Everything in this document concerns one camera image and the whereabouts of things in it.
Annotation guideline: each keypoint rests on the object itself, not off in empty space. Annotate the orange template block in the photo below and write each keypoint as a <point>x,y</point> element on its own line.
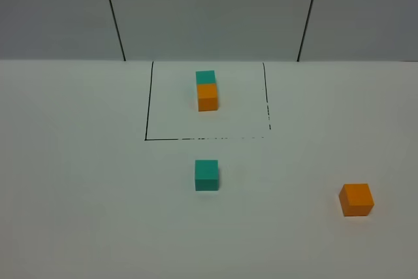
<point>207,97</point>

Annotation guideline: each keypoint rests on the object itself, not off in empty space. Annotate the teal template block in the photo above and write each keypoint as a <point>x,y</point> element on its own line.
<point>205,77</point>

